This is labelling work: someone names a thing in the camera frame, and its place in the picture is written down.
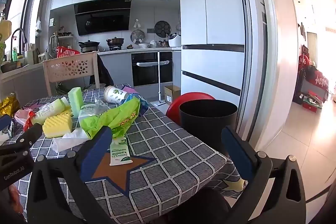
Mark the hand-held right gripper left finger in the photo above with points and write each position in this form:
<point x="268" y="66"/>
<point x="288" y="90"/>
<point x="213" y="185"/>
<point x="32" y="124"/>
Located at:
<point x="97" y="150"/>

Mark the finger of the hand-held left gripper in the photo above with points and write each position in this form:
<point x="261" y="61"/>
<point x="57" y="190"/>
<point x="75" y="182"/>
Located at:
<point x="29" y="136"/>
<point x="4" y="123"/>

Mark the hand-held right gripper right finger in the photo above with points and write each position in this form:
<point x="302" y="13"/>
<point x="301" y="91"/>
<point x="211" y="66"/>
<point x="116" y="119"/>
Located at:
<point x="236" y="153"/>

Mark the red dotted wrapper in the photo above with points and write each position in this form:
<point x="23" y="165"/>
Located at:
<point x="30" y="119"/>

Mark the pink plastic bag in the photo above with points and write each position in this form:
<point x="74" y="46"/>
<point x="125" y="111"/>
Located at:
<point x="21" y="115"/>

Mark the white green cream tube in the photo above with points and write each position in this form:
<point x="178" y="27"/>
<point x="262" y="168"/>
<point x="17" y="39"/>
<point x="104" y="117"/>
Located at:
<point x="119" y="153"/>

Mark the yellow ridged sponge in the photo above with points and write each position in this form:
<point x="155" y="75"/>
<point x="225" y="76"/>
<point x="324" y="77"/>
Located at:
<point x="57" y="125"/>

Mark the white plastic bag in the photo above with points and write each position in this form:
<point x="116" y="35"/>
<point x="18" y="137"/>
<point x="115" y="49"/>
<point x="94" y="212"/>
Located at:
<point x="68" y="138"/>

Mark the pale lotion tube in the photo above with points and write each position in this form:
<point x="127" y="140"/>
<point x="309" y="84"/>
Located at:
<point x="52" y="108"/>

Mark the black trash bin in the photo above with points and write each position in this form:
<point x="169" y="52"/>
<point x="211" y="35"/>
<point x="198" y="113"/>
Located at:
<point x="207" y="129"/>

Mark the green plastic bag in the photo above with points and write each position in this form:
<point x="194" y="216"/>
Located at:
<point x="115" y="116"/>

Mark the green sponge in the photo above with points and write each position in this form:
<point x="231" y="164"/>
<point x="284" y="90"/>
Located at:
<point x="76" y="100"/>

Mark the white paper cup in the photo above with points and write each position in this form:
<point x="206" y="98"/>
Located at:
<point x="114" y="95"/>

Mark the blue packet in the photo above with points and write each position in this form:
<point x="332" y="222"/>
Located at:
<point x="143" y="106"/>

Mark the pink packet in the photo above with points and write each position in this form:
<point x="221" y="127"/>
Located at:
<point x="128" y="88"/>

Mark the white crumpled tissue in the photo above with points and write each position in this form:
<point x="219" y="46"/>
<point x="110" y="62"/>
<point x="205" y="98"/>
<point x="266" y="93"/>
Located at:
<point x="5" y="134"/>

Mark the gold foil bag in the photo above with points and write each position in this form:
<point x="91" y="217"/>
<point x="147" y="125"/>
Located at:
<point x="9" y="104"/>

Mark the dark sink pan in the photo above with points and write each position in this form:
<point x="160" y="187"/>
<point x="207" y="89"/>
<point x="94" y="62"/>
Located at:
<point x="10" y="67"/>

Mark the green spray bottle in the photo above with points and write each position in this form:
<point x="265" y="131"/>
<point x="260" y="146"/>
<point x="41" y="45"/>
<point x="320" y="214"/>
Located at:
<point x="15" y="56"/>

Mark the grey checked star tablecloth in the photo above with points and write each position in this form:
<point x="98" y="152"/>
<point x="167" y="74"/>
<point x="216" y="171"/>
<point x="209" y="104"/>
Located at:
<point x="168" y="140"/>

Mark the white utensil holder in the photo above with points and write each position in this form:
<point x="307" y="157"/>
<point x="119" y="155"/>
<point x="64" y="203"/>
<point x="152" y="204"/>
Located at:
<point x="29" y="57"/>

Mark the green plastic basket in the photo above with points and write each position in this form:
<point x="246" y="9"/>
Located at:
<point x="2" y="52"/>

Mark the red round stool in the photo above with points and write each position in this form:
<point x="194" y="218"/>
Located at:
<point x="191" y="98"/>

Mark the dark jacket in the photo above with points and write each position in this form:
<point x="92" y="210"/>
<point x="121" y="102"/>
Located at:
<point x="105" y="74"/>

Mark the beige cut-out chair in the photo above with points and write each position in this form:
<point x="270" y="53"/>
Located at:
<point x="71" y="66"/>

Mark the grey kitchen counter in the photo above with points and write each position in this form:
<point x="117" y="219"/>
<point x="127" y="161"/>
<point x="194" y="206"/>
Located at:
<point x="118" y="66"/>

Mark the cardboard box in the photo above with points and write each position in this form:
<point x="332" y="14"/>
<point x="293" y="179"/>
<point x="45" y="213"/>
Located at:
<point x="172" y="94"/>

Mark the black built-in oven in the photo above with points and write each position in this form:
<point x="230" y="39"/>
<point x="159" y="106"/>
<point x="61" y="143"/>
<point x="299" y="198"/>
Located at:
<point x="149" y="74"/>

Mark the red plastic basket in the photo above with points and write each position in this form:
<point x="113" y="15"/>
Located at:
<point x="65" y="50"/>

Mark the black kitchen faucet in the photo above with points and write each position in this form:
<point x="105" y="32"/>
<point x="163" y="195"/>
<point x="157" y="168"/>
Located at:
<point x="19" y="30"/>

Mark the spice rack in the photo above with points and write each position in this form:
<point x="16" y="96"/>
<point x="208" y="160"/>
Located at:
<point x="63" y="41"/>

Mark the hanging plastic bag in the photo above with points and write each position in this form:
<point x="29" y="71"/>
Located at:
<point x="38" y="27"/>

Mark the black wok with lid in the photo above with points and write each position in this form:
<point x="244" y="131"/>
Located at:
<point x="89" y="44"/>

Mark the red bag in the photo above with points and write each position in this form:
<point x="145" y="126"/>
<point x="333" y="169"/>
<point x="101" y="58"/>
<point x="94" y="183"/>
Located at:
<point x="317" y="79"/>

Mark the white bowl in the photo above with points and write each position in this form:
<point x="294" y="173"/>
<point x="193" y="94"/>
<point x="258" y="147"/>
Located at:
<point x="143" y="45"/>

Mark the kitchen window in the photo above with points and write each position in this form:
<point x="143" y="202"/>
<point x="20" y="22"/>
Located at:
<point x="18" y="3"/>

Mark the white enamel pot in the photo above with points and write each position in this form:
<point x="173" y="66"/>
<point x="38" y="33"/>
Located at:
<point x="153" y="44"/>

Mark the silver round rack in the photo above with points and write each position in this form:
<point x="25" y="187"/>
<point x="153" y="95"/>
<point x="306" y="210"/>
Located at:
<point x="137" y="36"/>

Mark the white rice cooker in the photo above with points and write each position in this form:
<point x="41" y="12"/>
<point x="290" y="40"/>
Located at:
<point x="174" y="41"/>

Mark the black range hood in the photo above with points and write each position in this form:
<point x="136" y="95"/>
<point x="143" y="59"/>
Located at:
<point x="102" y="16"/>

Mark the white fridge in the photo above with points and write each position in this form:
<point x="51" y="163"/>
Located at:
<point x="210" y="16"/>

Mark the black round pan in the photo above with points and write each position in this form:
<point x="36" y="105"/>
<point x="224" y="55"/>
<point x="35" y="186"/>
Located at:
<point x="162" y="28"/>

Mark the sliding door frame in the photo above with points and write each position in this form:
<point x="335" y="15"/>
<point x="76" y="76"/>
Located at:
<point x="260" y="56"/>

